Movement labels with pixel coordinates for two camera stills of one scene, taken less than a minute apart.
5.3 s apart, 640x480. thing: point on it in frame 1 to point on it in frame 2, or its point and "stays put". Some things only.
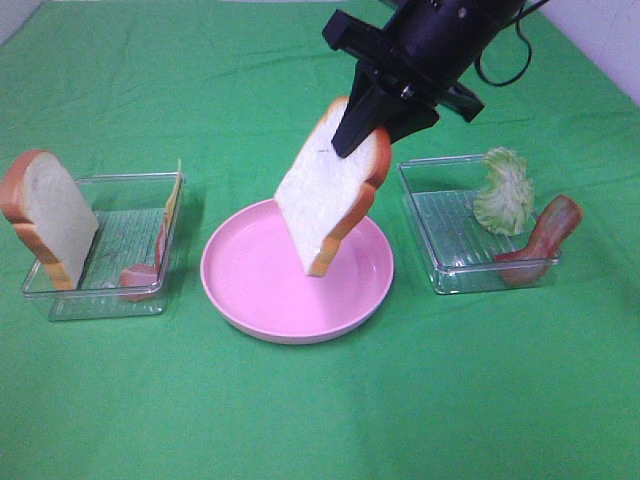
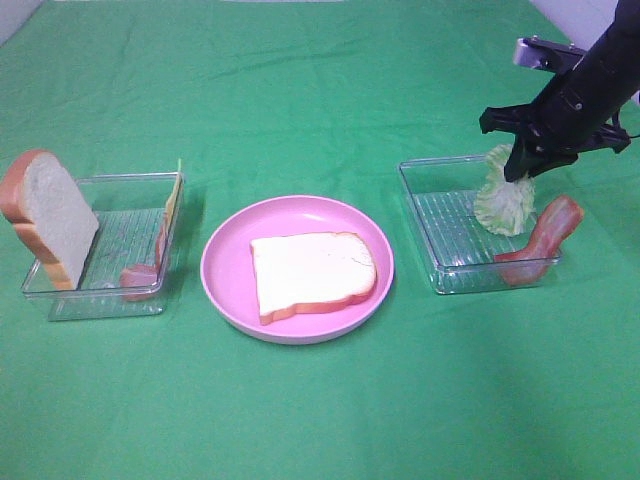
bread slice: [323, 193] to [310, 271]
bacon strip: [530, 266] stays put
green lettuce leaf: [505, 206] stays put
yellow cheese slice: [171, 201] stays put
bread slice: [44, 204] stays put
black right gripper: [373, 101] to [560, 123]
